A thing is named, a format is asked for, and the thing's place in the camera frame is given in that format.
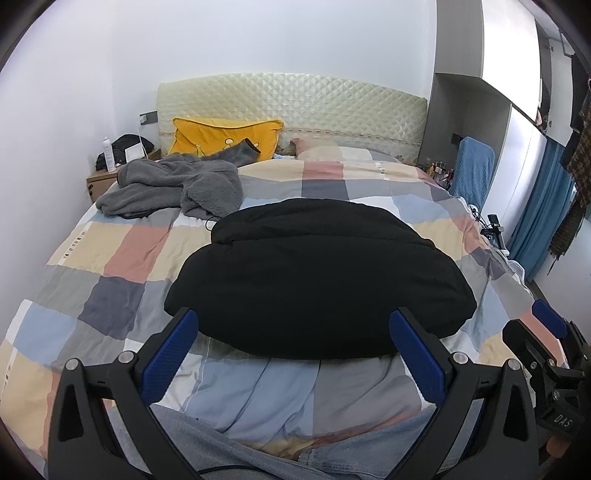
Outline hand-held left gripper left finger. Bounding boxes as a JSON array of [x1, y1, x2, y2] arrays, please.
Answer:
[[46, 307, 200, 480]]

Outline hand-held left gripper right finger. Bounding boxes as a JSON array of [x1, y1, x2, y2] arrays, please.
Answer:
[[389, 307, 541, 480]]

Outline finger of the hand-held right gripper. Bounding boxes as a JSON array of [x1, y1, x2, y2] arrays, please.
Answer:
[[531, 300, 583, 344], [502, 318, 570, 370]]

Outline black puffer jacket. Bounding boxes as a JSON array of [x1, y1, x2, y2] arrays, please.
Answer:
[[164, 198, 478, 361]]

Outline checkered pastel duvet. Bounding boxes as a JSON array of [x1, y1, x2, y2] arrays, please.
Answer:
[[0, 145, 555, 462]]

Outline brown checkered hanging scarf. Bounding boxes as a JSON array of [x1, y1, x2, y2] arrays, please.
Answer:
[[549, 134, 591, 271]]

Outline black tripod device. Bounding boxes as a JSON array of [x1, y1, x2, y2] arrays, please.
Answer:
[[480, 213, 509, 252]]

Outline blue curtain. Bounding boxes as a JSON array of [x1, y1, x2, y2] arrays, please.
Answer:
[[508, 138, 578, 282]]

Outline blue jeans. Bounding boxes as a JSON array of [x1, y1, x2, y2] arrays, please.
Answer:
[[99, 399, 467, 480]]

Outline blue towel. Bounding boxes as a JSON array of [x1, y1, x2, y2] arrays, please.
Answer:
[[449, 137, 496, 210]]

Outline grey fleece garment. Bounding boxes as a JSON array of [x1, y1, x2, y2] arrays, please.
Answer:
[[95, 138, 262, 220]]

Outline group of small bottles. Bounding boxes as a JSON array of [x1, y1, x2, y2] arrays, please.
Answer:
[[427, 159, 455, 186]]

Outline wooden nightstand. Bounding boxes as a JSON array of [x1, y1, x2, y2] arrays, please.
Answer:
[[87, 148, 162, 201]]

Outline black bag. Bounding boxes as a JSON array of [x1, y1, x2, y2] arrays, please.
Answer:
[[95, 134, 154, 171]]

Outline yellow pillow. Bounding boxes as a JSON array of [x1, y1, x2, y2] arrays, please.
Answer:
[[167, 117, 285, 162]]

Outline black hanging garment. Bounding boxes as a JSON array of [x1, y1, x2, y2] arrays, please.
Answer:
[[560, 53, 591, 169]]

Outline pink pillow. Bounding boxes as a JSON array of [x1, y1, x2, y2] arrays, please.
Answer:
[[292, 137, 340, 160]]

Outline cream quilted headboard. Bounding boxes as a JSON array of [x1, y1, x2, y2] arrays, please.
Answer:
[[156, 71, 428, 164]]

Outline white overhead cabinet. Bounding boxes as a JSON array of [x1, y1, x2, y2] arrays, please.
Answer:
[[434, 0, 575, 145]]

